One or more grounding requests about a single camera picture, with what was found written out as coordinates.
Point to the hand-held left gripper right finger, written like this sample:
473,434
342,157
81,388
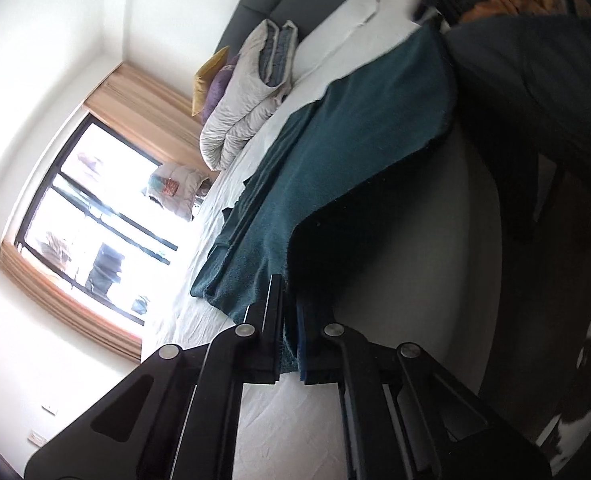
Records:
308,355

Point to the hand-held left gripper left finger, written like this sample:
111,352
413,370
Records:
270,320

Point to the dark green sweater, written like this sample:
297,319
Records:
335,170

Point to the dark hanging clothes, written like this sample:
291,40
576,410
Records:
105,265

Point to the small dark hanging garment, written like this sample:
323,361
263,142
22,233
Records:
140,305

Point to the bed with white sheet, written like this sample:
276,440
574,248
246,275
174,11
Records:
425,270

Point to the white puffer vest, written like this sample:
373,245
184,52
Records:
175,185

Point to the beige curtain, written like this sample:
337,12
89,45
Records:
65,305
140,105

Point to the folded grey duvet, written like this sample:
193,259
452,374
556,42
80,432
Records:
235,110

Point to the glass balcony door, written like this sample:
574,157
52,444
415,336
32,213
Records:
75,200

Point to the purple pillow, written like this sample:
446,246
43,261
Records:
215,92

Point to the yellow pillow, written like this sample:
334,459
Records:
205,80

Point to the white pillow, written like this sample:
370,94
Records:
345,30

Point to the grey padded headboard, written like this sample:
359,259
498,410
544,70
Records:
275,5

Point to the person's dark clothing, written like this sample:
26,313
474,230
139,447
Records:
535,85

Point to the orange cloth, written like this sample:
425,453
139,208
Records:
505,5

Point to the white wall socket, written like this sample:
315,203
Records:
38,438

